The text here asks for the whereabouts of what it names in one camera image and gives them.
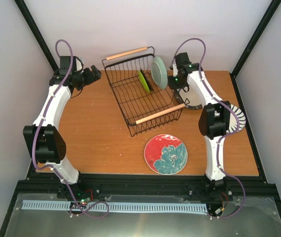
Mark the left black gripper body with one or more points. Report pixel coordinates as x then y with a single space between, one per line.
83 81

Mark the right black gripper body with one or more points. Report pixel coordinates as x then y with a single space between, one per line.
177 84

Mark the mint green flower plate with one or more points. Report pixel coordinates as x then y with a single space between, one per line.
159 72

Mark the dark red flower plate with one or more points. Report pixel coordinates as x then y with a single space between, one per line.
150 84

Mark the plain lime green plate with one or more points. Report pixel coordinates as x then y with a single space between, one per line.
143 81

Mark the black wire dish rack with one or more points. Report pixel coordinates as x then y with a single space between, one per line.
141 111

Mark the green striped rim plate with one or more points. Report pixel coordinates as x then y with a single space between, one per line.
238 123

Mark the red and teal flower plate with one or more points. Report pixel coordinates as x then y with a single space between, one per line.
165 154

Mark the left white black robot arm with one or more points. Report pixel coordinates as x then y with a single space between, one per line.
44 142

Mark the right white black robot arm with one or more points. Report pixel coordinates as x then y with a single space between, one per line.
213 123

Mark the black rimmed beige plate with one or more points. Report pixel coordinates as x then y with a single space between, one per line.
188 96

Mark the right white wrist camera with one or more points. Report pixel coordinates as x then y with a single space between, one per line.
174 69

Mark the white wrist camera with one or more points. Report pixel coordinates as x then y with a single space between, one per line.
174 69
78 64

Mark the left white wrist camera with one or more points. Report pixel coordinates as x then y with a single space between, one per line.
78 64

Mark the left black frame post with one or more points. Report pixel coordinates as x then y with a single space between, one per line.
36 33

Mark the black frame post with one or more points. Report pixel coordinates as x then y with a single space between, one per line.
36 33
266 18

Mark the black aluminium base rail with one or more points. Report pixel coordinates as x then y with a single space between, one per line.
186 187

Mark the right black frame post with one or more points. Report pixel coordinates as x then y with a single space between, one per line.
266 18

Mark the light blue slotted cable duct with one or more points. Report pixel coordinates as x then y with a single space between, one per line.
117 207

